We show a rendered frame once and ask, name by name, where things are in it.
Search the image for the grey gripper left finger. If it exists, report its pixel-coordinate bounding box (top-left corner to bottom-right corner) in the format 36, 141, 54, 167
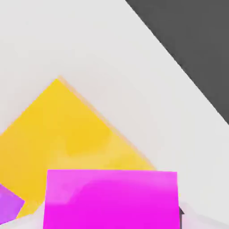
0, 204, 46, 229

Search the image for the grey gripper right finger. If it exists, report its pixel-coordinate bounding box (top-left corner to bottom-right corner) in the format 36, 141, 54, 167
178, 201, 229, 229

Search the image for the small magenta cube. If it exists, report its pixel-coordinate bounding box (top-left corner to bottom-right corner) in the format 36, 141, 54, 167
42, 169, 181, 229

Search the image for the small purple cube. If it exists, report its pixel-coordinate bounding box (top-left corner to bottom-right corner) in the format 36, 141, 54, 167
0, 183, 25, 225

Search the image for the large yellow box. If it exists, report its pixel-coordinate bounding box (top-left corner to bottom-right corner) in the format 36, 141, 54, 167
0, 75, 157, 220

